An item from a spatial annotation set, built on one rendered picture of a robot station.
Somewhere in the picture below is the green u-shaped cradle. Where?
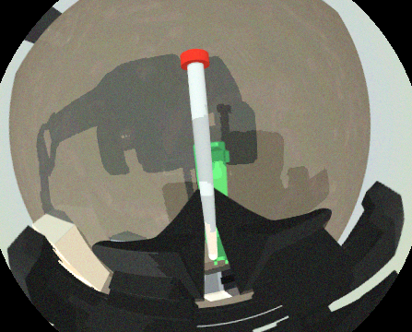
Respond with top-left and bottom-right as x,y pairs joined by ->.
194,141 -> 230,266

